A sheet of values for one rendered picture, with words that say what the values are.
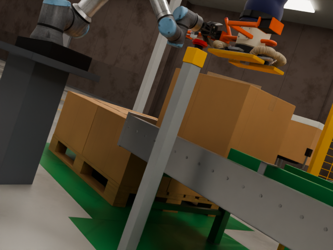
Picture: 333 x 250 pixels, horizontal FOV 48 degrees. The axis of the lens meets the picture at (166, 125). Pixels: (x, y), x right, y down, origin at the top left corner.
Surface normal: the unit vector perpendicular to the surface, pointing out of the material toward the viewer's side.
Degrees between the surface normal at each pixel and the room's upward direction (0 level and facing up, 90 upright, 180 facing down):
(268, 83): 90
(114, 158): 90
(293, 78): 90
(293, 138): 90
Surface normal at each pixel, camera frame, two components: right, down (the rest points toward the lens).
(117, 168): -0.74, -0.22
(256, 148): 0.57, 0.26
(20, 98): -0.51, -0.13
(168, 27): -0.30, 0.00
